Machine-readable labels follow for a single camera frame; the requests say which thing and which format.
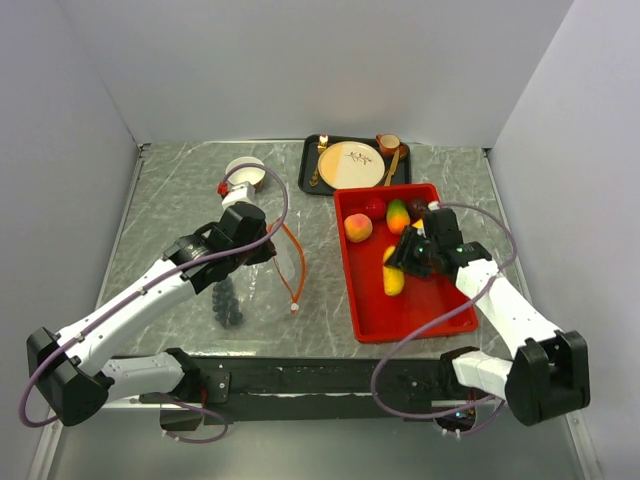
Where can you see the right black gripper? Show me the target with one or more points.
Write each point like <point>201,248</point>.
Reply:
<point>401,255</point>

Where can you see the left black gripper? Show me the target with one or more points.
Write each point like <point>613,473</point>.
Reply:
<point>265,252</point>

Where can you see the peach fruit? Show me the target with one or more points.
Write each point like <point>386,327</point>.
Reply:
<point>357,227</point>

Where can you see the clear zip top bag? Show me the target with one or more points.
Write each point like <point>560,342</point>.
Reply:
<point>272,290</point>

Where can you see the dark grape bunch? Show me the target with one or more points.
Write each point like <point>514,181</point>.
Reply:
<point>225,304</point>

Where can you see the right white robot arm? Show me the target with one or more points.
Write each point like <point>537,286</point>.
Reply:
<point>547,373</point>

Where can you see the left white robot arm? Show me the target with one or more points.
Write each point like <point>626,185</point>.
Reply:
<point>75,370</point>

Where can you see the green orange mango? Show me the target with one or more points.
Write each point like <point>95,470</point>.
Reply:
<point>397,217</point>

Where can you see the dark purple passionfruit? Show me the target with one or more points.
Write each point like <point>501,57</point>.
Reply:
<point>416,208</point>

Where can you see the red wrinkled fruit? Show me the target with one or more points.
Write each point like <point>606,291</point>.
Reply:
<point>375,209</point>

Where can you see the white brown bowl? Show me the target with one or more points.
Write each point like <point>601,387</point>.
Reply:
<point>244,169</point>

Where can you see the red plastic bin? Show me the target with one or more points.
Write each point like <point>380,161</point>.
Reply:
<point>376,317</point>

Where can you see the black serving tray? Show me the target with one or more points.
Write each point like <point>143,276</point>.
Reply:
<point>403,174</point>

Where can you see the gold spoon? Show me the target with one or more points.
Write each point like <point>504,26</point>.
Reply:
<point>402,152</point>

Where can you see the orange white plate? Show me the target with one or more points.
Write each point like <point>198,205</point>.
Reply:
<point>349,164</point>

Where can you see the small brown cup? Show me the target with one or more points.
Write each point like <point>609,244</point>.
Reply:
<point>388,144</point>

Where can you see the gold fork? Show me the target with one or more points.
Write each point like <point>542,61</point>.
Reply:
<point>321,148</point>

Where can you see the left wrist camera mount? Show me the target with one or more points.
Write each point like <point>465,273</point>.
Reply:
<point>243,192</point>

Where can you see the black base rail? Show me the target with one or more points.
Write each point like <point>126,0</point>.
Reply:
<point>263,389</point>

